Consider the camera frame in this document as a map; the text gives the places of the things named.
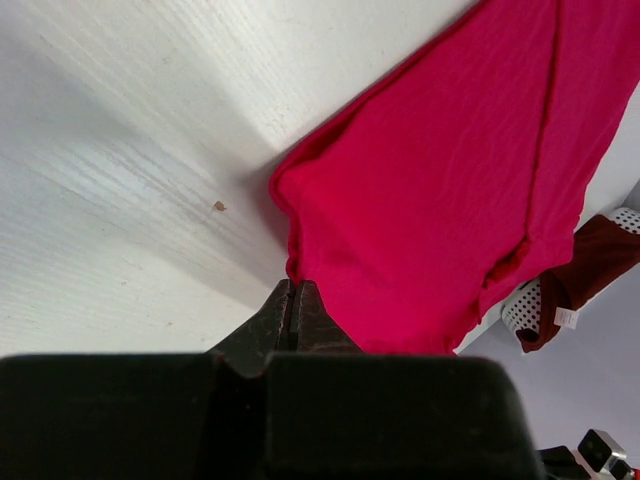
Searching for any bright red t shirt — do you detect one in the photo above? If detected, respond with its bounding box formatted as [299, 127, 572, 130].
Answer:
[270, 1, 639, 354]

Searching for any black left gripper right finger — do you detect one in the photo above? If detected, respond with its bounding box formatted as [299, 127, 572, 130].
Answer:
[262, 279, 544, 480]

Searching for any white plastic laundry basket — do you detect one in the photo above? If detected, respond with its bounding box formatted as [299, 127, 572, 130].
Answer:
[501, 207, 639, 334]

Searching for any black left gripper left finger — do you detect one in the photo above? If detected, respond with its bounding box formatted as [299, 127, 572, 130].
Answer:
[1, 280, 291, 479]

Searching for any dark maroon t shirt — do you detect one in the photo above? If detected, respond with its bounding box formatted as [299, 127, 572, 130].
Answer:
[514, 214, 639, 354]

